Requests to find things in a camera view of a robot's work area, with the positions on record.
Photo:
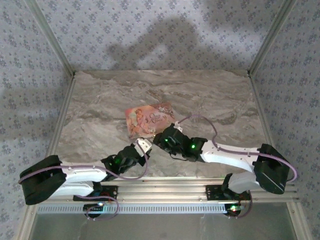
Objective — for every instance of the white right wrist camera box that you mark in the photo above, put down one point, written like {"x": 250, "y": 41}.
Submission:
{"x": 178, "y": 126}

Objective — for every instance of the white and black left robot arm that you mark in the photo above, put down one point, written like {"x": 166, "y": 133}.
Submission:
{"x": 82, "y": 173}

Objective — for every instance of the aluminium frame post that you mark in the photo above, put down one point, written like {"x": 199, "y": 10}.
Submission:
{"x": 269, "y": 37}
{"x": 53, "y": 37}

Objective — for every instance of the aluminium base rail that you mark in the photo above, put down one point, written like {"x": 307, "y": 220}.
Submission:
{"x": 162, "y": 190}

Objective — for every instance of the right controller board with LED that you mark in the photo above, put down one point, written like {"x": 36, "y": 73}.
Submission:
{"x": 233, "y": 208}

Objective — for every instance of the left controller board with LED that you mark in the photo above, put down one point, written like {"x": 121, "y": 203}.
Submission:
{"x": 93, "y": 207}

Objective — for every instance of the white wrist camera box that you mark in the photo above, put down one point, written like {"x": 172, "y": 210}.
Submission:
{"x": 143, "y": 146}
{"x": 178, "y": 126}

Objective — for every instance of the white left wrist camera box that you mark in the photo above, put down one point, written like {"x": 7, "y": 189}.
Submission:
{"x": 143, "y": 146}

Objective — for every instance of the controller board with led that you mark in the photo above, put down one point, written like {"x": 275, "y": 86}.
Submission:
{"x": 93, "y": 207}
{"x": 233, "y": 208}

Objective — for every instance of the aluminium table side rail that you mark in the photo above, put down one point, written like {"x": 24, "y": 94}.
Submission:
{"x": 60, "y": 125}
{"x": 262, "y": 112}

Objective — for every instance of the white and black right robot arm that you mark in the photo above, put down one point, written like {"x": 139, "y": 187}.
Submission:
{"x": 230, "y": 157}

